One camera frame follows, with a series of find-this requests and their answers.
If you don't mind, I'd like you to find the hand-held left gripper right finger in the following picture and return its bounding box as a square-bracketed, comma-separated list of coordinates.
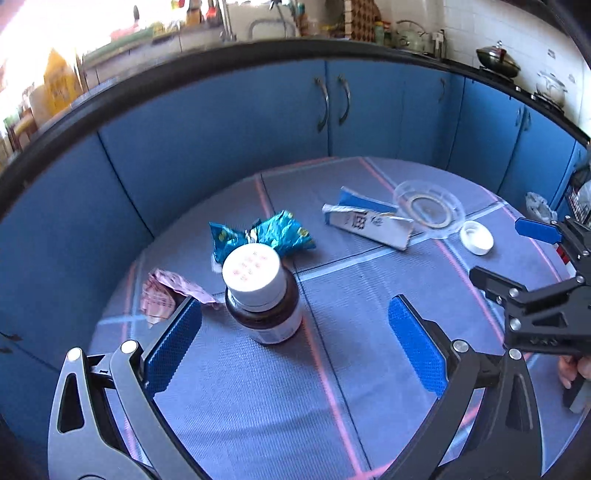
[388, 294, 543, 480]

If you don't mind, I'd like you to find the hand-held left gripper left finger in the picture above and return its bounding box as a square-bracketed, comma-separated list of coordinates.
[47, 295, 204, 480]

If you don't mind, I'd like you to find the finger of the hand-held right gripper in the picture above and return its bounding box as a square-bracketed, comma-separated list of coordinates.
[514, 215, 591, 278]
[469, 266, 591, 320]

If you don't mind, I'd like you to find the brown medicine bottle white cap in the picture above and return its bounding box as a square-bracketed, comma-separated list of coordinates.
[222, 244, 304, 346]

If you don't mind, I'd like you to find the person's right hand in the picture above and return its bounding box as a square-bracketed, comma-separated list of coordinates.
[557, 354, 583, 389]

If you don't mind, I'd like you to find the crumpled white plastic bag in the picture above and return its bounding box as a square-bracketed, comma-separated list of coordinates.
[525, 191, 558, 222]

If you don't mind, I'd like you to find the crumpled pink wrapper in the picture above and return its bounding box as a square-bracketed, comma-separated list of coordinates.
[141, 269, 218, 329]

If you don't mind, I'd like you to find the white plastic bottle cap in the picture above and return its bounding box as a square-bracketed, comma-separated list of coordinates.
[459, 220, 495, 256]

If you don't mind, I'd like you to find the white and blue carton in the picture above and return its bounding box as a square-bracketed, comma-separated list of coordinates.
[322, 186, 415, 251]

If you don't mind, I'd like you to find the clear plastic lid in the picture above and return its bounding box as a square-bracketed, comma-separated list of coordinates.
[392, 180, 466, 240]

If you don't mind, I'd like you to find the white ceramic pot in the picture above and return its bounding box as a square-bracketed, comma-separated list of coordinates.
[534, 69, 568, 108]

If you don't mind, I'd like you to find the crumpled teal foil wrapper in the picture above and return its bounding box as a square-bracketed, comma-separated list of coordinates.
[209, 210, 316, 264]

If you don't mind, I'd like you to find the black wok with lid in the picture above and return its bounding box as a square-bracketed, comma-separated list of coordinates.
[475, 41, 522, 78]

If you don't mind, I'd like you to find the blue kitchen cabinet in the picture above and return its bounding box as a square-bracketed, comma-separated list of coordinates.
[0, 53, 591, 462]

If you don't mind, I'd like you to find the glass teapot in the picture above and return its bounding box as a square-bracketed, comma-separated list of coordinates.
[396, 20, 428, 51]

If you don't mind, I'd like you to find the checkered board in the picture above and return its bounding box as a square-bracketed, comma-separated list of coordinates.
[344, 0, 377, 40]

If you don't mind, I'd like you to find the yellow bag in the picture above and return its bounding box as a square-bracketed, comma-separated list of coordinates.
[44, 47, 85, 116]

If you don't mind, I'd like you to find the black countertop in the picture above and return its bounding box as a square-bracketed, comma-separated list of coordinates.
[0, 39, 591, 204]

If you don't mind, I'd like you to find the dark wire basket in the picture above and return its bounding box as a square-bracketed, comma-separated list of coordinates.
[564, 164, 591, 217]

